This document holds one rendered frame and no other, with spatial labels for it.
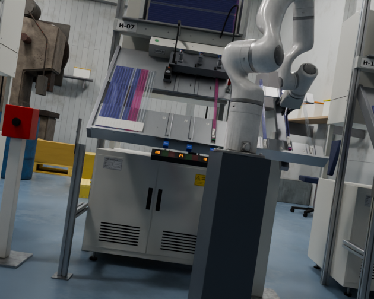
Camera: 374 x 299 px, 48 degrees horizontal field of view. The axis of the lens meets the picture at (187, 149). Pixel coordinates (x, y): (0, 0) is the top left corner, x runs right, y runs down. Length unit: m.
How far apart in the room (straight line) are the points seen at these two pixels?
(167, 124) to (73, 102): 9.38
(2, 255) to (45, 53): 5.99
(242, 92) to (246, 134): 0.15
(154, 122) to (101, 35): 9.62
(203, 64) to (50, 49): 5.97
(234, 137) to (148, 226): 1.01
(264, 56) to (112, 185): 1.20
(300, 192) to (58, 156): 4.02
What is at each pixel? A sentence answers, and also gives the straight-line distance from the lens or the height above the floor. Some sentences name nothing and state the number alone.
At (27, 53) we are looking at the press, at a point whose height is 1.93.
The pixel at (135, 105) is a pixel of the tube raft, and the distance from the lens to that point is 2.14.
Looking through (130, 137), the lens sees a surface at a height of 0.71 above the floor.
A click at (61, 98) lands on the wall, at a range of 11.42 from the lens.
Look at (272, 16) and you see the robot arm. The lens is 1.63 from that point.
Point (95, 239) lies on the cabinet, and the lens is 2.40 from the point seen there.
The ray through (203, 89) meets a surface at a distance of 2.31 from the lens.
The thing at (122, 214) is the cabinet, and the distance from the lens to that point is 2.35.
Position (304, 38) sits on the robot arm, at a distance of 1.91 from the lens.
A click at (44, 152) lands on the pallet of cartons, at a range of 6.55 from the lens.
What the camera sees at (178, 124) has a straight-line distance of 2.08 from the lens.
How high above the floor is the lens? 0.70
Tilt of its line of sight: level
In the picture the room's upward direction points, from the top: 8 degrees clockwise
